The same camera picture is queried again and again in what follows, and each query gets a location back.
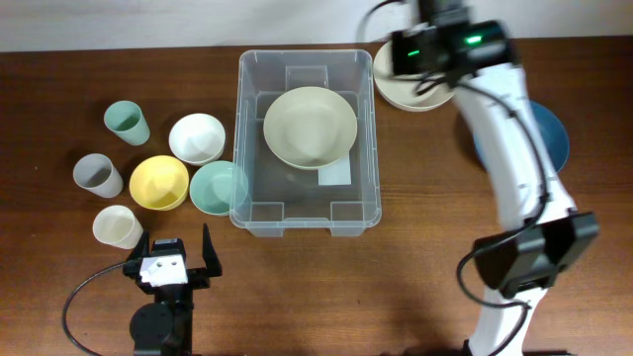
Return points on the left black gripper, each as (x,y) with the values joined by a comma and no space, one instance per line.
(200,277)

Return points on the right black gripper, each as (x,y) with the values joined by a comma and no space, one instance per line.
(400,41)

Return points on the cream wide bowl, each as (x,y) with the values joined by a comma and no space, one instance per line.
(401,94)
(310,127)

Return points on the blue wide bowl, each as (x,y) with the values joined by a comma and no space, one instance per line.
(554,135)

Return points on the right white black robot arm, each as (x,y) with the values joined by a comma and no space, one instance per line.
(543,232)

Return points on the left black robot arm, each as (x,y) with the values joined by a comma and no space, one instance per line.
(165,326)

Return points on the cream plastic cup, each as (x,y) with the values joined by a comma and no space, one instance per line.
(117,226)

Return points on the green small bowl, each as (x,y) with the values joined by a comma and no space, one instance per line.
(210,188)

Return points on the yellow small bowl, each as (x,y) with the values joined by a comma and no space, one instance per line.
(160,183)

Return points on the white small bowl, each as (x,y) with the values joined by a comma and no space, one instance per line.
(197,139)

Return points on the grey plastic cup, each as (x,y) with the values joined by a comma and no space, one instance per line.
(97,174)

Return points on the green plastic cup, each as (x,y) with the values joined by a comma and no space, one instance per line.
(126,120)

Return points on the clear plastic storage bin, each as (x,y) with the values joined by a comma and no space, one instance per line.
(270,196)

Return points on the white label in bin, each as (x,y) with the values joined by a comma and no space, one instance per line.
(336,174)

